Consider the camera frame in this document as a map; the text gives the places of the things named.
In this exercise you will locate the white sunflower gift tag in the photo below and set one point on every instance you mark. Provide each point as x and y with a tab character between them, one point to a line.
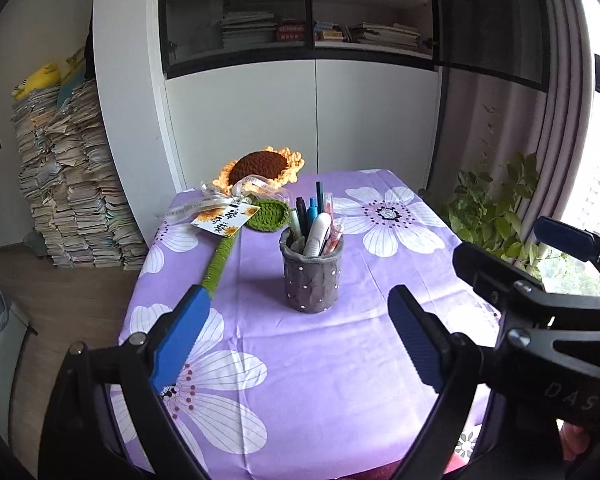
225	220

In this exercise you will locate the green potted plant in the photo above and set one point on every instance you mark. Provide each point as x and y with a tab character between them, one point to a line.
485	210

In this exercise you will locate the dark teal pencil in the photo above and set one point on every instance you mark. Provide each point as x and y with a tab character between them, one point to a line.
319	195

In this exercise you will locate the pink patterned pen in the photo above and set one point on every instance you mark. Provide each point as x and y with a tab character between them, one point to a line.
329	210

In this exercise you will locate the clear ribbon bow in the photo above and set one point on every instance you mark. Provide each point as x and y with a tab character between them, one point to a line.
252	182

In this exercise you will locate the wide stack of books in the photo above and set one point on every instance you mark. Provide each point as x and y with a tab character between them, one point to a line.
387	36

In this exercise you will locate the small stack of books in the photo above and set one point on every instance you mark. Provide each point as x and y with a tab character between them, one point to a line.
330	32

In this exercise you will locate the white and green pen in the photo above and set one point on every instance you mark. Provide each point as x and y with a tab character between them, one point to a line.
295	225

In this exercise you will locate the yellow plush toy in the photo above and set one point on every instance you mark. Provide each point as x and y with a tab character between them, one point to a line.
40	77

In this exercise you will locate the red books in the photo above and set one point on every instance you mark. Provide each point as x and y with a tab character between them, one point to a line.
292	32

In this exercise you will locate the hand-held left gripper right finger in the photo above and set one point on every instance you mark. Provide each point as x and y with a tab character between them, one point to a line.
415	345

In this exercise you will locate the stack of magazines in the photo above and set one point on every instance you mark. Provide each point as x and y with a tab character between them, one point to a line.
249	30

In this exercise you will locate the dark glass cabinet door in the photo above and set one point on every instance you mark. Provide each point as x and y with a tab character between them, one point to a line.
490	15

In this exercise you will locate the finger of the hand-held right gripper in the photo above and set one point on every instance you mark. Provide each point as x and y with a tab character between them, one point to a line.
565	239
495	272

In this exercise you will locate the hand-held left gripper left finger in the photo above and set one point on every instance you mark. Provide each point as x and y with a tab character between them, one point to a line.
180	340

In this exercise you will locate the dark green bag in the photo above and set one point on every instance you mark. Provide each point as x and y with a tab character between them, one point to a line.
34	240

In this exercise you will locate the teal flat item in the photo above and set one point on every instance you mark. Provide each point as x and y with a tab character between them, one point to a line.
70	91

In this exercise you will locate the tall pile of books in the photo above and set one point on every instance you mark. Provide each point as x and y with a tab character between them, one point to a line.
75	185

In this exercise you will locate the white bookcase cabinet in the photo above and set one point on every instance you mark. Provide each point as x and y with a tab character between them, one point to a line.
370	115

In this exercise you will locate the grey dotted pen holder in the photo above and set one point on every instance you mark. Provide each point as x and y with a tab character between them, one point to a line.
310	285

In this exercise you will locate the blue pen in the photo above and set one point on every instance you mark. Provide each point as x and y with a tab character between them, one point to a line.
312	215

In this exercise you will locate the person's right hand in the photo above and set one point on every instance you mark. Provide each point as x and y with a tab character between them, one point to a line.
577	440

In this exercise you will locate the purple floral tablecloth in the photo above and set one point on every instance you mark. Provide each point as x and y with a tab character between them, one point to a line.
305	360

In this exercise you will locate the crochet sunflower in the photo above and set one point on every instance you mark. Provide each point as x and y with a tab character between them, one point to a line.
257	165

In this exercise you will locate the red pen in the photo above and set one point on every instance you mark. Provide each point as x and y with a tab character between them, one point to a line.
336	237

